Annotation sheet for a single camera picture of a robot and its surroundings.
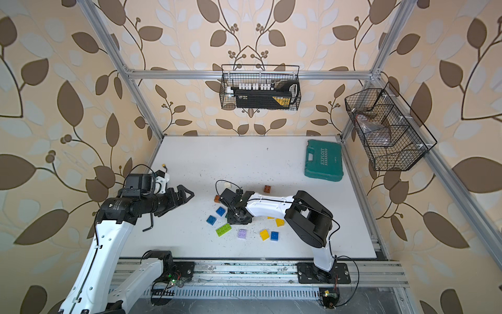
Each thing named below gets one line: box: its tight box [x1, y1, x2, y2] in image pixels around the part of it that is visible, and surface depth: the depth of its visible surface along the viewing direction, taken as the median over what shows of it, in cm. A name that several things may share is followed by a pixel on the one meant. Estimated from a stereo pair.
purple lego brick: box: [237, 228, 248, 239], surface depth 84 cm
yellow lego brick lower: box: [259, 228, 270, 242], surface depth 84 cm
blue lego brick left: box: [205, 215, 218, 226], surface depth 89 cm
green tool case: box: [304, 139, 344, 182], surface depth 104 cm
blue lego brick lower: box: [270, 230, 280, 242], surface depth 84 cm
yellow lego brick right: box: [275, 218, 286, 227], surface depth 88 cm
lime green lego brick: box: [215, 223, 233, 238], surface depth 86 cm
